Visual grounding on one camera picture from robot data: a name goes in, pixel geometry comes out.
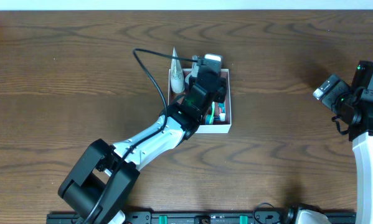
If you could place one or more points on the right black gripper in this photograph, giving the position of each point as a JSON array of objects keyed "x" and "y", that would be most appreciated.
[{"x": 334, "y": 95}]

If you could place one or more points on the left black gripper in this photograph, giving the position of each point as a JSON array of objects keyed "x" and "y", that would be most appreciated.
[{"x": 209, "y": 78}]

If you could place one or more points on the clear foam pump bottle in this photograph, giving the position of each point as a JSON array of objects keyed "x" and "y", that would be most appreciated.
[{"x": 193, "y": 73}]

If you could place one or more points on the green white toothpaste tube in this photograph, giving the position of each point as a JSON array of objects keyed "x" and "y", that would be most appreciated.
[{"x": 222, "y": 112}]

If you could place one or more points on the white Pantene tube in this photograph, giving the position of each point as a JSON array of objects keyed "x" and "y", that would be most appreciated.
[{"x": 177, "y": 82}]

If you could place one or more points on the green white toothbrush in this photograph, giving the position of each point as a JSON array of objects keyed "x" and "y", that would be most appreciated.
[{"x": 209, "y": 119}]

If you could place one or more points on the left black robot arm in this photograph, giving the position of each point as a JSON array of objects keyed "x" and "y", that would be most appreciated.
[{"x": 102, "y": 179}]

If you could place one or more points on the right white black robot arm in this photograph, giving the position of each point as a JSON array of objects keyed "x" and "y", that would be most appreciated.
[{"x": 353, "y": 105}]

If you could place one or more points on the white box pink interior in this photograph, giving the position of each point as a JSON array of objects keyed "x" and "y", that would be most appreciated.
[{"x": 219, "y": 127}]

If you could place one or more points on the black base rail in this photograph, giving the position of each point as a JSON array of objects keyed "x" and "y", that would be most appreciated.
[{"x": 264, "y": 215}]

